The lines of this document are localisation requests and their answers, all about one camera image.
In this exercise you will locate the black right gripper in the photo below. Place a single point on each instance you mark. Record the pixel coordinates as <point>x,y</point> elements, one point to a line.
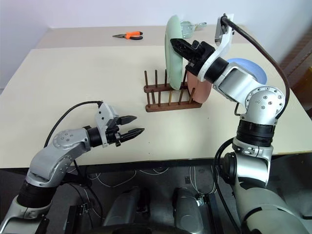
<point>203,52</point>

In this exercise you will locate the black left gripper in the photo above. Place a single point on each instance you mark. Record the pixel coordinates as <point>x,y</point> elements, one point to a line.
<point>112,136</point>

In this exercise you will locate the green plate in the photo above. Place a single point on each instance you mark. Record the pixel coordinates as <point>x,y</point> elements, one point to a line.
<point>173,70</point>

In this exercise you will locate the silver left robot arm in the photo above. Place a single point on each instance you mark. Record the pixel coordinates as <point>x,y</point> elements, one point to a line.
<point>61,151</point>

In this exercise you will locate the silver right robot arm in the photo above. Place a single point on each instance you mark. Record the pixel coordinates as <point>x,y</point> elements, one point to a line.
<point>243,83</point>

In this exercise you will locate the wooden dish rack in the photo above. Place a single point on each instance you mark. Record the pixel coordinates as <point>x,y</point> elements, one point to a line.
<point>170,106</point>

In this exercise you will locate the clear glass object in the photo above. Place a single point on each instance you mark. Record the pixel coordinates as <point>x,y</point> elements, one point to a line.
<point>189,28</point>

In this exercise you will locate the pink plate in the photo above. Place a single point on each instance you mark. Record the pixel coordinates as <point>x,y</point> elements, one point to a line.
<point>201,91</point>

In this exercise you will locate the blue plate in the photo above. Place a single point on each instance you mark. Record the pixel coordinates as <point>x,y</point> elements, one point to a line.
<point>256,69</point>

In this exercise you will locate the grey rounded shell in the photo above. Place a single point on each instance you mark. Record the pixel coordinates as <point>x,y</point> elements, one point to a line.
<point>125,207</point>
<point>187,209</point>

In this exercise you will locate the dark brown wooden furniture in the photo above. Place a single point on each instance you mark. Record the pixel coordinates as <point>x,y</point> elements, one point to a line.
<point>298,56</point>

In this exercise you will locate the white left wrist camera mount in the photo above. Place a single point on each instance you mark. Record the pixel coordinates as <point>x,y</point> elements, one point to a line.
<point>102,114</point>

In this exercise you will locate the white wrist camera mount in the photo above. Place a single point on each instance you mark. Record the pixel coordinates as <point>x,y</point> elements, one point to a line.
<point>225,44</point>
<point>102,114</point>

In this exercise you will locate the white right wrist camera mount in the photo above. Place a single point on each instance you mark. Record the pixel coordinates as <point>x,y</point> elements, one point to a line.
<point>225,44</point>

